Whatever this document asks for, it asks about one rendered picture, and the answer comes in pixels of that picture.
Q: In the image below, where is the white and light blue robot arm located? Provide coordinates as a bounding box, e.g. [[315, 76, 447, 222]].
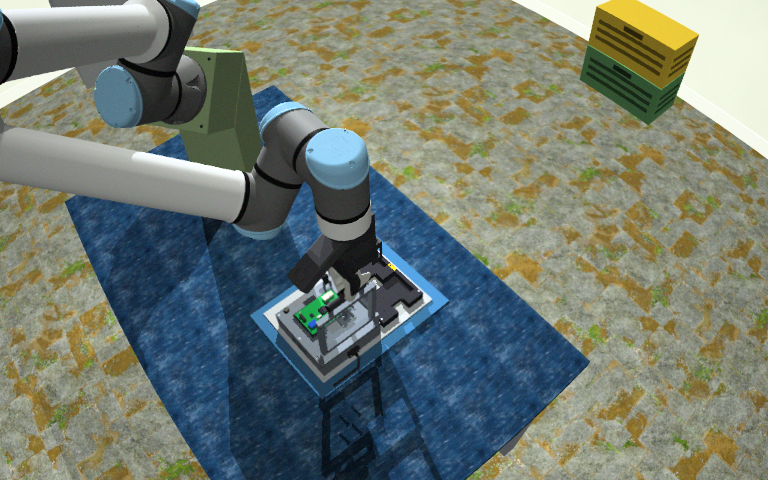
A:
[[0, 0, 372, 294]]

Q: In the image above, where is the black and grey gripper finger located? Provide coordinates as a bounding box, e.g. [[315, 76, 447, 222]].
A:
[[328, 267, 344, 294], [342, 269, 371, 302]]

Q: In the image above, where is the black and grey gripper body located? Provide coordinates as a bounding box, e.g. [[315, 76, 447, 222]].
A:
[[329, 211, 382, 279]]

